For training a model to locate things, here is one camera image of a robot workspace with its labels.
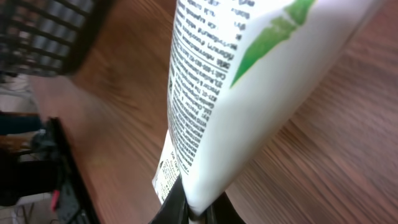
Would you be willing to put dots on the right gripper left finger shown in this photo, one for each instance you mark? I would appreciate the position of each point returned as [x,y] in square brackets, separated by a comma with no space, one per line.
[174,210]

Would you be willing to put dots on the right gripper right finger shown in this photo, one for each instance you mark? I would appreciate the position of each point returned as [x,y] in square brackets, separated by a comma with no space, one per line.
[221,211]

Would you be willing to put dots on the white tube gold cap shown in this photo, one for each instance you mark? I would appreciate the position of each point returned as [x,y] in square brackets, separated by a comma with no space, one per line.
[238,70]

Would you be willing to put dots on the grey plastic basket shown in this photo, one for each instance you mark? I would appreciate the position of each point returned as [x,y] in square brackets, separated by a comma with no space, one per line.
[49,38]

